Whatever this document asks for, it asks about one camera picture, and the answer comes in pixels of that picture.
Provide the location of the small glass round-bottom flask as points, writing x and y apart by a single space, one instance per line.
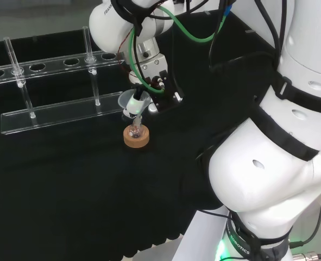
136 130

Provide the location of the clear plastic funnel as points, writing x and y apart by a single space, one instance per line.
123 100

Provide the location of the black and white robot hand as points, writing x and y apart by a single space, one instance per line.
163 89

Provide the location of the black cloth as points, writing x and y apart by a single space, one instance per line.
81 185

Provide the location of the grey base plate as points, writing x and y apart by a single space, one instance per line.
192 239

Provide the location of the clear acrylic funnel stand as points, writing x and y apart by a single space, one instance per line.
57 114

